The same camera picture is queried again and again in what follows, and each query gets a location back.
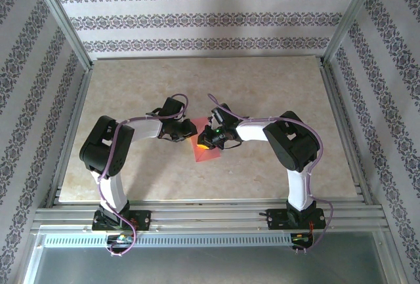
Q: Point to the pink square paper sheet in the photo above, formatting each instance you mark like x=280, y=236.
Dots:
x=210, y=156

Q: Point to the aluminium side rail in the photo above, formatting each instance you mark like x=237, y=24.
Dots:
x=344, y=133
x=70, y=133

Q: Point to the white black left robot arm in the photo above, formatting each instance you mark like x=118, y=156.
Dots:
x=108, y=156

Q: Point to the grey metal sheet panel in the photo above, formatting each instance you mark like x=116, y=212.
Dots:
x=210, y=266

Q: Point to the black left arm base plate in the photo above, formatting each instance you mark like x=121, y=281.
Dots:
x=144, y=220

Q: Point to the wide aluminium mounting rail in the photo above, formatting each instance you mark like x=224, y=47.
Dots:
x=203, y=215

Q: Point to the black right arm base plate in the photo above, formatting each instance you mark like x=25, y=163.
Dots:
x=275, y=220

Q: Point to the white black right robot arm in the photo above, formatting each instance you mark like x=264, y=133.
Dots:
x=295, y=146

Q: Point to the aluminium frame post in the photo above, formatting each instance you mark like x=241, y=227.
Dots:
x=351, y=18
x=62, y=21

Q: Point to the small controller circuit board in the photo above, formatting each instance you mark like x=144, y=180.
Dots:
x=302, y=238
x=121, y=239

